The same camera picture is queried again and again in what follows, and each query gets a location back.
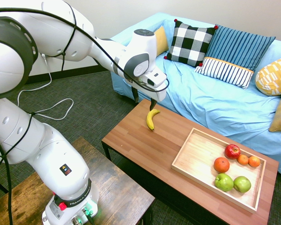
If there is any white floor cable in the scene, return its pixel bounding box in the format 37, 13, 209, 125
16, 53, 74, 121

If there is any yellow white patterned bolster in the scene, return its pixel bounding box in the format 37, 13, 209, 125
255, 55, 281, 97

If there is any red apple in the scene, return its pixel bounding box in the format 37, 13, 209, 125
224, 143, 241, 160

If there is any large orange fruit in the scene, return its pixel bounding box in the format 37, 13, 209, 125
213, 157, 230, 173

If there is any light blue covered sofa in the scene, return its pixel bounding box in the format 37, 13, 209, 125
110, 12, 281, 179

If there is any light wooden tray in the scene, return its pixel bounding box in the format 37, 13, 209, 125
171, 127, 267, 214

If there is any reddish wooden coffee table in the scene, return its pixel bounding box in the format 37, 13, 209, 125
101, 98, 280, 225

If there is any yellow banana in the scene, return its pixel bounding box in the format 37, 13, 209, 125
146, 109, 161, 131

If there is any dark rustic wooden stand table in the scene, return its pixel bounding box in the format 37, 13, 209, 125
0, 136, 155, 225

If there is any small orange mandarin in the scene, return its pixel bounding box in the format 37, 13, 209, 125
237, 154, 249, 165
248, 155, 261, 167

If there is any black white checkered pillow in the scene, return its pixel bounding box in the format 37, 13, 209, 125
163, 18, 219, 68

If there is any blue striped pillow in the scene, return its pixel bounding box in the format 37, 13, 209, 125
202, 24, 276, 72

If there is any plain mustard yellow pillow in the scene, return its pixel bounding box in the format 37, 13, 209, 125
154, 25, 170, 57

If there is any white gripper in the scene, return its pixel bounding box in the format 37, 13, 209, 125
130, 71, 168, 112

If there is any green apple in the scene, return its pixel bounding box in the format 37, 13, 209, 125
214, 172, 234, 192
233, 175, 252, 194

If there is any white navy striped pillow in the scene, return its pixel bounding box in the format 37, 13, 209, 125
193, 57, 255, 90

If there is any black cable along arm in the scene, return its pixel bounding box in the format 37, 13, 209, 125
0, 7, 170, 225

